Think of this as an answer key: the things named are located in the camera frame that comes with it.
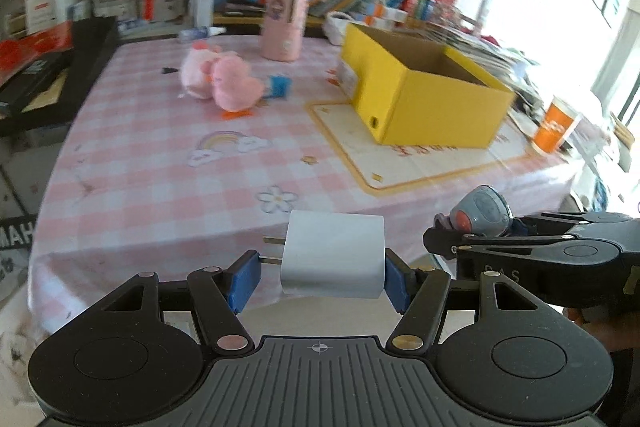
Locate orange and white boxes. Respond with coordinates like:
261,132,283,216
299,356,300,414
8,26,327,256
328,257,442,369
357,1,409,26

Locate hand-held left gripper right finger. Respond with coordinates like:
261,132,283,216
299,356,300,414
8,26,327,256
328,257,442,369
384,248,547,354

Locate white pen holder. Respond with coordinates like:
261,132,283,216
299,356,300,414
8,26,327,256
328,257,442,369
92,0,139,19
154,0,186,20

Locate black electric keyboard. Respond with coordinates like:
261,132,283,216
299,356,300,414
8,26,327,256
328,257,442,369
0,16,121,138

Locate pink humidifier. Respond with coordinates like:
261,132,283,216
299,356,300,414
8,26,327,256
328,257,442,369
259,0,312,60

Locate small blue toy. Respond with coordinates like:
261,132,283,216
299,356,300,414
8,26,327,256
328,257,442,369
267,74,295,100

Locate long black box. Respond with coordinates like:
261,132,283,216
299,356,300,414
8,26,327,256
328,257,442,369
0,56,72,108

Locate white quilted purse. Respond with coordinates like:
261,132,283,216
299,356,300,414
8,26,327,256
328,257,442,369
324,11,361,46

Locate white charger adapter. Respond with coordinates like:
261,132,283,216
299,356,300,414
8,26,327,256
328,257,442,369
262,209,386,300

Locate salmon pink plush toy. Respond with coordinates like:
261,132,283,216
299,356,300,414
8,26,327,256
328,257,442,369
208,56,266,120

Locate pink checkered tablecloth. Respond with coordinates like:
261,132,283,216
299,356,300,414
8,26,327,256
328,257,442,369
27,34,587,334

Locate light pink plush toy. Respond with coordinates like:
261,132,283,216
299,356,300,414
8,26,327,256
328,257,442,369
178,40,239,100

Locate white card box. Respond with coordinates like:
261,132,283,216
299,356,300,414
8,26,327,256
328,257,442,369
24,0,56,36

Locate large red patterned packet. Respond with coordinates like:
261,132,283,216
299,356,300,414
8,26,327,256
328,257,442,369
0,34,51,84

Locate small spray bottle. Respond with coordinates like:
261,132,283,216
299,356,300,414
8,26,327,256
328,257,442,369
179,25,226,40

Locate person's right hand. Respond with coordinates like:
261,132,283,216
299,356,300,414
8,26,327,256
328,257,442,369
564,307,614,351

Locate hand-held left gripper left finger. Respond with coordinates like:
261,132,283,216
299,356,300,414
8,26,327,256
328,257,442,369
100,249,262,356

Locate yellow cardboard box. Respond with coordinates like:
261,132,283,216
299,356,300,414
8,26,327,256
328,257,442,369
339,22,516,148

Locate orange cup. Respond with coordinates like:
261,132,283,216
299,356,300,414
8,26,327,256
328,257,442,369
531,95,584,156

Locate stack of papers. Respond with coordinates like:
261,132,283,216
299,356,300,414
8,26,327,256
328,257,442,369
424,24,542,108

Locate grey robot toy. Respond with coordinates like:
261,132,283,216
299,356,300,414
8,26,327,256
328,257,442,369
433,185,514,238

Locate small red patterned packet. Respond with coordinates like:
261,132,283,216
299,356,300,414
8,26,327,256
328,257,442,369
30,26,74,52

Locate black keyboard stand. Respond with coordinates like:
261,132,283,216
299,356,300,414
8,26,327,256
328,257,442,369
0,147,37,258

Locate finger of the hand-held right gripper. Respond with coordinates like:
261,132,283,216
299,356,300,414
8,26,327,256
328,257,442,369
423,226,577,296
512,211,632,234

